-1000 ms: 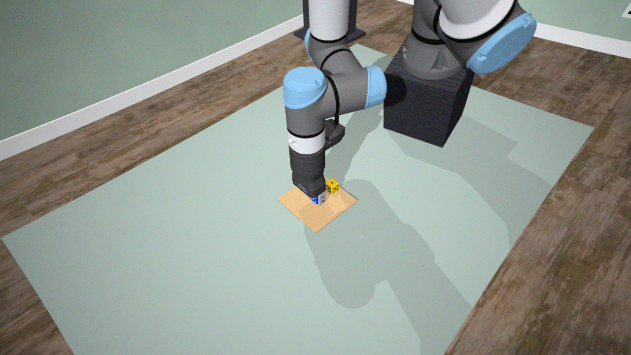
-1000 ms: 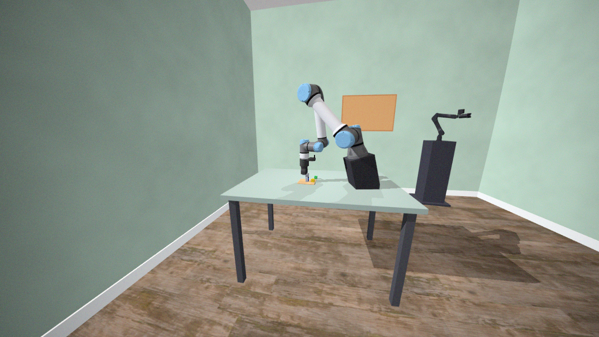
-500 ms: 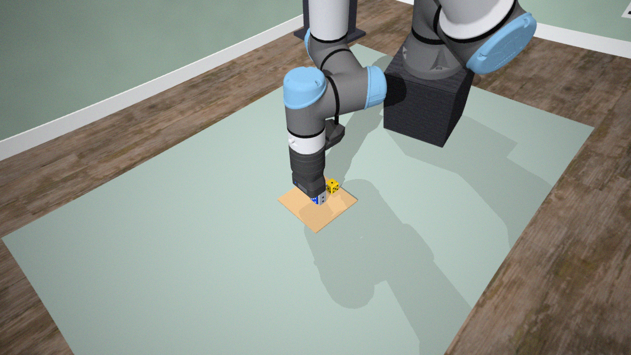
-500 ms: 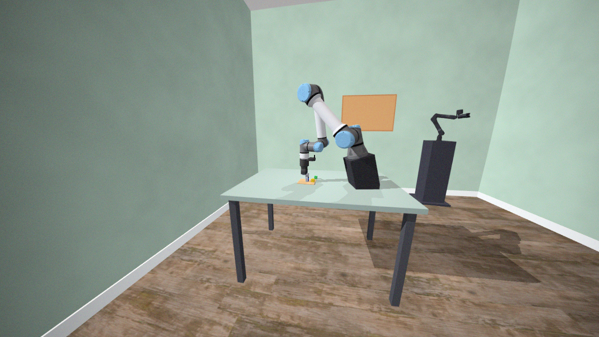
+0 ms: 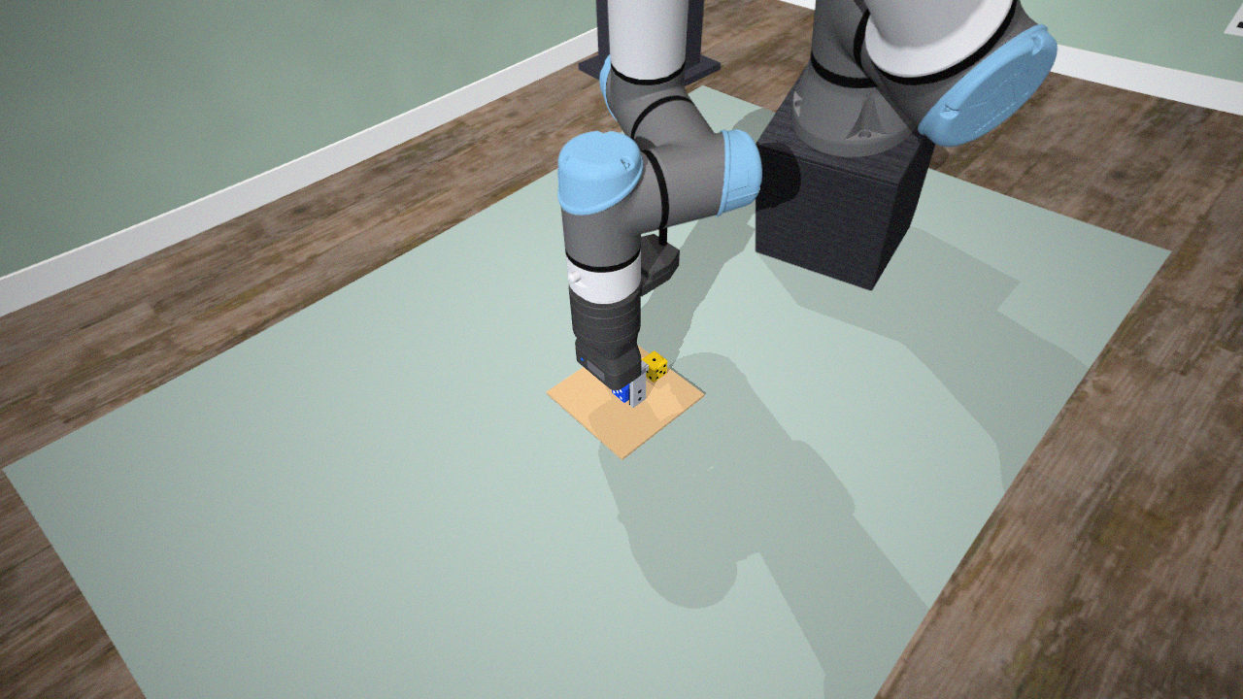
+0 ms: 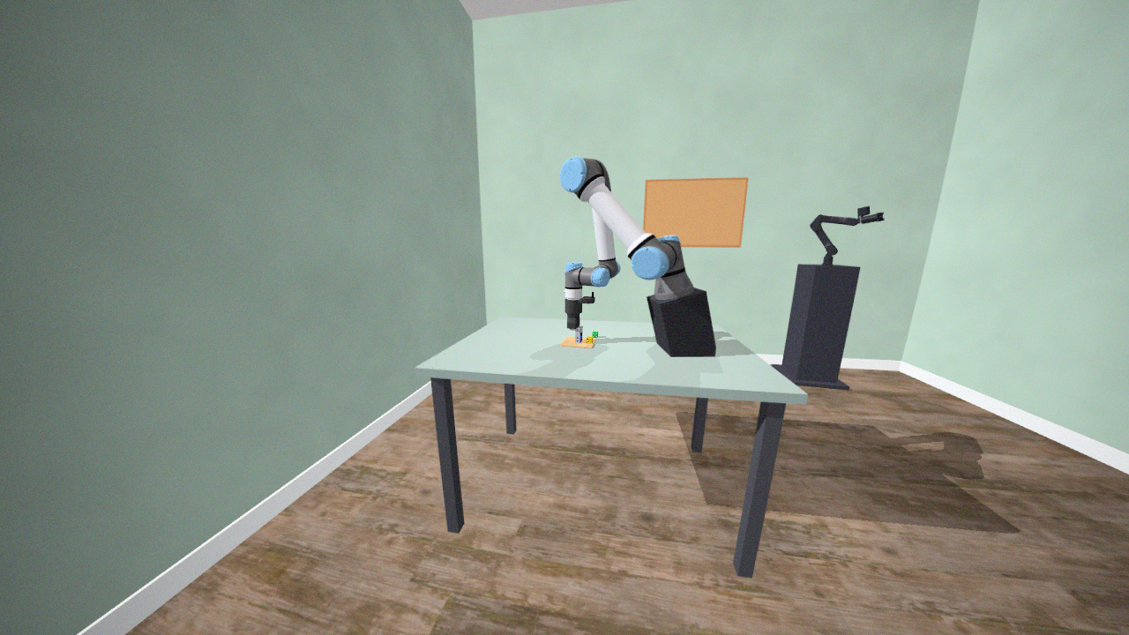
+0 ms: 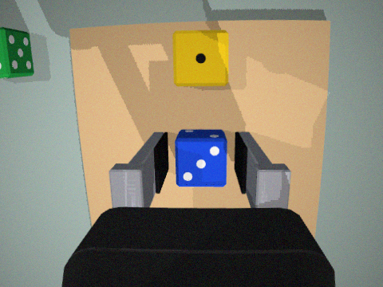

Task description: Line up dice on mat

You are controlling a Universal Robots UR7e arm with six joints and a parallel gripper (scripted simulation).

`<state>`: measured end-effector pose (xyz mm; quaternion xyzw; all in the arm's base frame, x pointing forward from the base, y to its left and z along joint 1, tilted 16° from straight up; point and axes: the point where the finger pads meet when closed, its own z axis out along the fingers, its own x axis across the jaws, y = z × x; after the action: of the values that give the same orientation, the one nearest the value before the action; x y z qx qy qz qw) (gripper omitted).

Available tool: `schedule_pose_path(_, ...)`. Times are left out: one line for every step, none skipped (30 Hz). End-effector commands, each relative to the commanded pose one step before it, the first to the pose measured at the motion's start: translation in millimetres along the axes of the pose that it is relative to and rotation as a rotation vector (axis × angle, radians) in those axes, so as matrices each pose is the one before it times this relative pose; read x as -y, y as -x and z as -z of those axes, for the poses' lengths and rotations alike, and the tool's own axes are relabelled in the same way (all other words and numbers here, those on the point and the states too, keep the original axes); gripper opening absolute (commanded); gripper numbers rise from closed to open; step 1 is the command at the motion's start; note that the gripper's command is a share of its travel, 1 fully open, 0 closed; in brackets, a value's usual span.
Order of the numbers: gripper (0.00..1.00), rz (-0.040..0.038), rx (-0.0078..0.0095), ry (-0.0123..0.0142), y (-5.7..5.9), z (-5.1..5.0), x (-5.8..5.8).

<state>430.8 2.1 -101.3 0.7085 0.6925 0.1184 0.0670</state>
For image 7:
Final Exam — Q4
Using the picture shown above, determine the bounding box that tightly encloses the blue die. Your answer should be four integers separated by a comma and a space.
175, 129, 227, 187

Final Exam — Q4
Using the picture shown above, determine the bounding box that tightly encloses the yellow die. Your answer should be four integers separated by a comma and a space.
172, 30, 228, 86

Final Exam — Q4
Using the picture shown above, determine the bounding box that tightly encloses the tan flat mat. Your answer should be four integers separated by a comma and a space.
69, 20, 330, 238

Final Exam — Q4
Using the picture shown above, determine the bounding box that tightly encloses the green die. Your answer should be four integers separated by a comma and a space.
0, 27, 34, 79

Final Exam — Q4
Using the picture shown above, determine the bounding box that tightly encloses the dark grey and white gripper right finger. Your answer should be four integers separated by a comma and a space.
235, 132, 291, 209

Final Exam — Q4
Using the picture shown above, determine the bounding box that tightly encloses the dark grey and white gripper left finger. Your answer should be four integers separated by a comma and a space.
109, 132, 169, 208

